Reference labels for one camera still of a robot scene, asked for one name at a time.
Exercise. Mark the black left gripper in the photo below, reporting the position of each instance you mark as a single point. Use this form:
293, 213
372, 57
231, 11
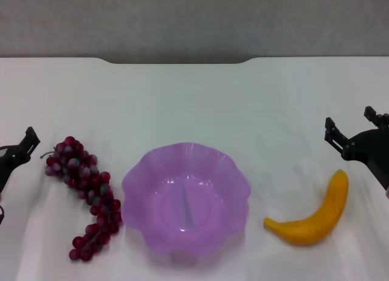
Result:
6, 168

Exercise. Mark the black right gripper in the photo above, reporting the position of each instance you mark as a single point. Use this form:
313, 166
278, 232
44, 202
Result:
370, 147

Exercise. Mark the red grape bunch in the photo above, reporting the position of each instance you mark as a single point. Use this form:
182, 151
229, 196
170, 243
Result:
76, 168

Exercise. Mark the yellow banana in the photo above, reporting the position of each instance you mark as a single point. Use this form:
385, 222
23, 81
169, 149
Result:
319, 223

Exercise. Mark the purple translucent wavy bowl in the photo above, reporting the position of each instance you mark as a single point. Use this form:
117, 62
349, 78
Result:
188, 202

